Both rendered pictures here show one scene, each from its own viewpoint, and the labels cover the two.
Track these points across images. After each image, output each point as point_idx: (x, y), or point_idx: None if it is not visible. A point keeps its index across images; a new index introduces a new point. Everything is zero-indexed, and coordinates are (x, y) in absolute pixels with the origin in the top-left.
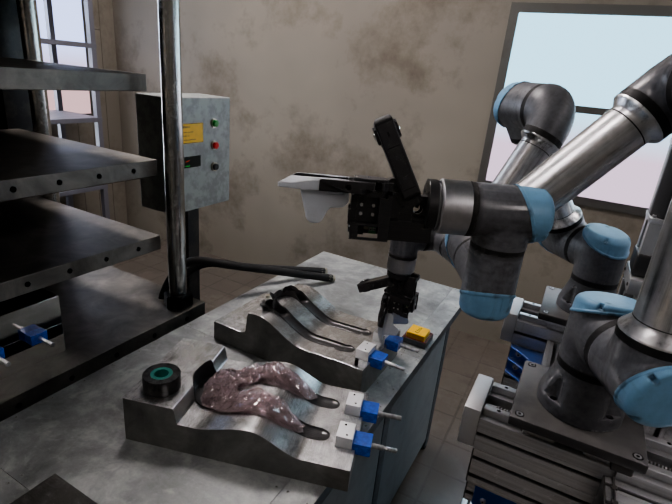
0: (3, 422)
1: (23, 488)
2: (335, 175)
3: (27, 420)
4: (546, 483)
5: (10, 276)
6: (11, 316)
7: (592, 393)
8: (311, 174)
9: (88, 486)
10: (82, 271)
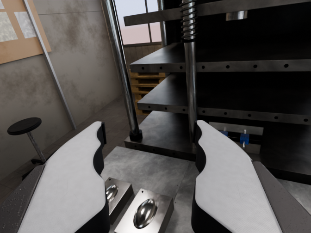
0: None
1: (176, 192)
2: (255, 188)
3: None
4: None
5: (244, 108)
6: (236, 126)
7: None
8: (199, 140)
9: (184, 215)
10: (284, 120)
